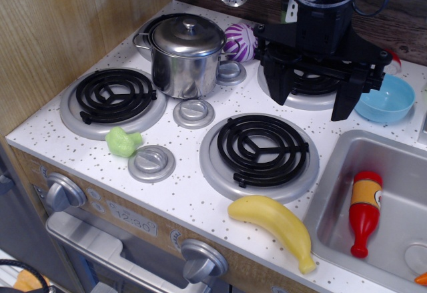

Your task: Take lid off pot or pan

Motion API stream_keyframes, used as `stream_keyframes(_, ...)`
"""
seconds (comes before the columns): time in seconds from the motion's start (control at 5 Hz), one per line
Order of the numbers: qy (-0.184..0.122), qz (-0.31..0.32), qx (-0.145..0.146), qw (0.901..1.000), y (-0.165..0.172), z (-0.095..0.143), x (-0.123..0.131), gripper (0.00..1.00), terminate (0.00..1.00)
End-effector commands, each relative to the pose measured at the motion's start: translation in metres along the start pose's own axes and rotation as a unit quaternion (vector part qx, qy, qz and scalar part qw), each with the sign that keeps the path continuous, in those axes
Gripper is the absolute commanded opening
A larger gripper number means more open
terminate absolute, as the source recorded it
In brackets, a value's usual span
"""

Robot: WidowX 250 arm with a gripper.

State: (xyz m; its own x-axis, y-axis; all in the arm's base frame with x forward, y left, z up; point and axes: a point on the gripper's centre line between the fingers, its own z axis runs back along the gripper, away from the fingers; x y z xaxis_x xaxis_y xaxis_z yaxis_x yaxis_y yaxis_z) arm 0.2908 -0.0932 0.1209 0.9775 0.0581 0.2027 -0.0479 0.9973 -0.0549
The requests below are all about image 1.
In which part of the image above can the black cable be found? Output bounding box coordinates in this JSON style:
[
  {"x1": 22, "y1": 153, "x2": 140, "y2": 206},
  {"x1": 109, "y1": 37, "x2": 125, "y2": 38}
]
[{"x1": 0, "y1": 258, "x2": 51, "y2": 293}]

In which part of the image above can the back right black burner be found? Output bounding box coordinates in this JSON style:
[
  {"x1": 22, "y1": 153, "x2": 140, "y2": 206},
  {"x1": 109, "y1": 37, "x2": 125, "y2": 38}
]
[{"x1": 257, "y1": 65, "x2": 336, "y2": 111}]

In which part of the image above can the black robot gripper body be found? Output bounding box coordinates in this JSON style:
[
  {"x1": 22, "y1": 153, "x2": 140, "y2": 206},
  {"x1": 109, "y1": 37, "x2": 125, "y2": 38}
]
[{"x1": 254, "y1": 0, "x2": 392, "y2": 93}]

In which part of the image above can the oven dial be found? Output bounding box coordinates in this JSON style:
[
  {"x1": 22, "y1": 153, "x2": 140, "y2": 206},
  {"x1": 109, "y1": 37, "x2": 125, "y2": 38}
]
[
  {"x1": 181, "y1": 239, "x2": 229, "y2": 284},
  {"x1": 46, "y1": 173, "x2": 87, "y2": 212}
]

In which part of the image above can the silver sink basin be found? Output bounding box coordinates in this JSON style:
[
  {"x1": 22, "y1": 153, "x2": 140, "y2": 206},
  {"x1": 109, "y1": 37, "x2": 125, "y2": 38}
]
[{"x1": 304, "y1": 130, "x2": 426, "y2": 292}]

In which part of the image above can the purple striped toy ball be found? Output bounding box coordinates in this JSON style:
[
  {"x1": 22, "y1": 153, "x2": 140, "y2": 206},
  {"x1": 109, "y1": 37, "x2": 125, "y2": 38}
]
[{"x1": 224, "y1": 23, "x2": 258, "y2": 63}]

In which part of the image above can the left oven dial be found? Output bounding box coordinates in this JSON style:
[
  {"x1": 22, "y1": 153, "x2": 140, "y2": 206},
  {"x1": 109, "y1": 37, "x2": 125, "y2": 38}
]
[{"x1": 46, "y1": 173, "x2": 87, "y2": 212}]

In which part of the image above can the orange object on floor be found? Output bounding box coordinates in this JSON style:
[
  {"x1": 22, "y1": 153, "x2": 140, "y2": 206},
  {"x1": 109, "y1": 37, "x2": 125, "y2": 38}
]
[{"x1": 13, "y1": 270, "x2": 43, "y2": 292}]

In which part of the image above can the steel pot lid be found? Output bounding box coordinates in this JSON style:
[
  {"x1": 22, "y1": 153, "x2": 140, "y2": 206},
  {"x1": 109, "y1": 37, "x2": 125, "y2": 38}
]
[{"x1": 149, "y1": 15, "x2": 226, "y2": 57}]

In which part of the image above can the green can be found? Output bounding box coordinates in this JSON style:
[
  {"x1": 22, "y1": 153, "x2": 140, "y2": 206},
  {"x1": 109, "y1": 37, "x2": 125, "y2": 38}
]
[{"x1": 280, "y1": 0, "x2": 289, "y2": 24}]

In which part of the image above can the red toy ketchup bottle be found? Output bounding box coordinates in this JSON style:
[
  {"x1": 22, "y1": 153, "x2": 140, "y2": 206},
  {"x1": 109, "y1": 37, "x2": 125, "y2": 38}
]
[{"x1": 349, "y1": 171, "x2": 383, "y2": 258}]

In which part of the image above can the stainless steel pot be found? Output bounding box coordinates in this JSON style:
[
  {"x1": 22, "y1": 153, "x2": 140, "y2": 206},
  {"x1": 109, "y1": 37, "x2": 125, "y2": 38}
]
[{"x1": 132, "y1": 33, "x2": 225, "y2": 99}]

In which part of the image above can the front right black burner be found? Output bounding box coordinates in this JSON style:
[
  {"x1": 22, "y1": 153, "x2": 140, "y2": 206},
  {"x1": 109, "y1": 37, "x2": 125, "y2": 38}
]
[{"x1": 199, "y1": 113, "x2": 320, "y2": 204}]

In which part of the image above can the front left black burner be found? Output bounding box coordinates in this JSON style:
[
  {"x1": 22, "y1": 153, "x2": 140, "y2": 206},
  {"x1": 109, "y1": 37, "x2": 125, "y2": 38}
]
[{"x1": 60, "y1": 68, "x2": 167, "y2": 140}]

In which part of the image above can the right oven dial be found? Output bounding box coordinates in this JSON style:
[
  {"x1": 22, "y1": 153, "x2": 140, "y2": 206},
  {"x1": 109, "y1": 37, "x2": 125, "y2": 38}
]
[{"x1": 181, "y1": 239, "x2": 229, "y2": 284}]

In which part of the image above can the orange toy carrot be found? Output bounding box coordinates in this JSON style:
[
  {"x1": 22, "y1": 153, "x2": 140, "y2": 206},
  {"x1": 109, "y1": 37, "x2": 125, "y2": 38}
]
[{"x1": 414, "y1": 272, "x2": 427, "y2": 286}]

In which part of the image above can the yellow toy banana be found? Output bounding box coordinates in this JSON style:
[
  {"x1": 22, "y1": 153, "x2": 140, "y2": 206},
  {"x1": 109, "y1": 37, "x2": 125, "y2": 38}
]
[{"x1": 228, "y1": 195, "x2": 316, "y2": 274}]

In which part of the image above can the green toy broccoli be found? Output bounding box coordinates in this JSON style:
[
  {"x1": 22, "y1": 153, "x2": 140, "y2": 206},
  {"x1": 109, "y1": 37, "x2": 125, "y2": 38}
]
[{"x1": 105, "y1": 127, "x2": 143, "y2": 158}]

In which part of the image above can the grey oven door handle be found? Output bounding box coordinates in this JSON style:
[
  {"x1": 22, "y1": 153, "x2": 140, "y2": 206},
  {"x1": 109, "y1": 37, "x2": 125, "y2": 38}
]
[{"x1": 45, "y1": 211, "x2": 214, "y2": 293}]

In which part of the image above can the grey stove top knob middle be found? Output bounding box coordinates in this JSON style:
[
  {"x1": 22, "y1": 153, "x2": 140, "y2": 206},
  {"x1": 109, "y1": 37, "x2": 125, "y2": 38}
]
[{"x1": 173, "y1": 99, "x2": 215, "y2": 129}]

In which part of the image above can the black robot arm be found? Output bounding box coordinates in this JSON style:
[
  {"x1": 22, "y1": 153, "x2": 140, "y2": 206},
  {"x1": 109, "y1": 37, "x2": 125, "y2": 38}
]
[{"x1": 254, "y1": 0, "x2": 392, "y2": 121}]

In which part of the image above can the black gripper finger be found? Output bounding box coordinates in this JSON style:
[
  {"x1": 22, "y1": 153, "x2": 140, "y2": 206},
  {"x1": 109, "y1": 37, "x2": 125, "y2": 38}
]
[
  {"x1": 331, "y1": 79, "x2": 364, "y2": 121},
  {"x1": 262, "y1": 58, "x2": 294, "y2": 105}
]

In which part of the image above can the light blue bowl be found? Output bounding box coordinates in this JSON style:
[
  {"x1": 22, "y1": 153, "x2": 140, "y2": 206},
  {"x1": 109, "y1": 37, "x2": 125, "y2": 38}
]
[{"x1": 354, "y1": 74, "x2": 416, "y2": 123}]

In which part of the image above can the grey stove top knob front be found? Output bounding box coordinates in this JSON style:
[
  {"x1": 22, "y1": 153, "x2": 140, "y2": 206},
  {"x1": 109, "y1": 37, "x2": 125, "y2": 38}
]
[{"x1": 127, "y1": 145, "x2": 176, "y2": 184}]

